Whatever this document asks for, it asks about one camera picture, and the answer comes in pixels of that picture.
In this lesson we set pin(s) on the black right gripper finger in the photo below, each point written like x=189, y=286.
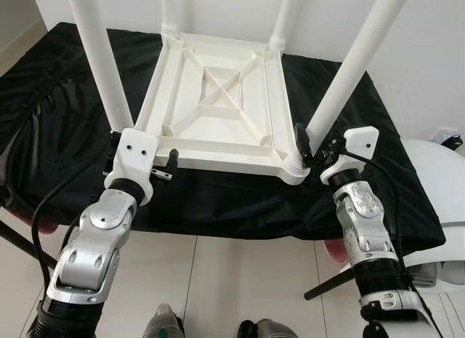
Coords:
x=303, y=143

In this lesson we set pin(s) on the white wall socket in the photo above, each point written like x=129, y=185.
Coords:
x=444, y=135

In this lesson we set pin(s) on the black metal table leg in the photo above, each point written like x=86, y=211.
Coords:
x=330, y=285
x=25, y=245

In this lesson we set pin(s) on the white plastic table top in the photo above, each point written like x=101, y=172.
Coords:
x=189, y=142

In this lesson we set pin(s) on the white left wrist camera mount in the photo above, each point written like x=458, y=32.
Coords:
x=134, y=160

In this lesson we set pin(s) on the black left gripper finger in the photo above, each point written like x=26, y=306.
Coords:
x=173, y=159

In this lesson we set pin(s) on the black power plug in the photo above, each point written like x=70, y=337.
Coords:
x=452, y=142

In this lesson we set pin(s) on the pink cloth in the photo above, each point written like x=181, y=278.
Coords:
x=336, y=249
x=47, y=225

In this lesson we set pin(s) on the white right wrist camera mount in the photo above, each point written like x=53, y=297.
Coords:
x=360, y=145

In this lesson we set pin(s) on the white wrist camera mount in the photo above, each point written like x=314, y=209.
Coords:
x=360, y=145
x=134, y=160

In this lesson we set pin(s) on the white dome litter box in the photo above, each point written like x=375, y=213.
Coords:
x=439, y=185

